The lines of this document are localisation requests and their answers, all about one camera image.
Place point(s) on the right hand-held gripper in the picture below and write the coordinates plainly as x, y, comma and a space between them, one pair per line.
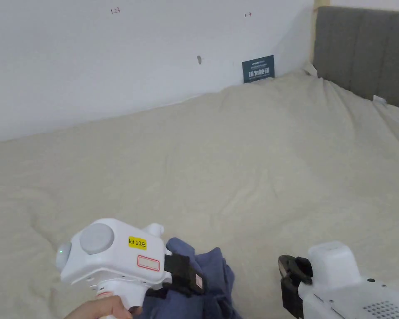
345, 285

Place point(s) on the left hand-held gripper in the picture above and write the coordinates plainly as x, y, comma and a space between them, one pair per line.
119, 259

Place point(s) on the dark blue garment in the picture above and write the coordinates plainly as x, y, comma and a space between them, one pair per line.
212, 265

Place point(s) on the person's left hand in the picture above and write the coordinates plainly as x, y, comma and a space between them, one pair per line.
99, 309

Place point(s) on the bed with beige sheet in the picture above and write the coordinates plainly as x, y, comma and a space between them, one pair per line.
239, 159

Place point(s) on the dark blue sign card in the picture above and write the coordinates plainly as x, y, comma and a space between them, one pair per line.
257, 68

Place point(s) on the grey padded headboard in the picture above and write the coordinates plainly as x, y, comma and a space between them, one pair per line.
362, 50

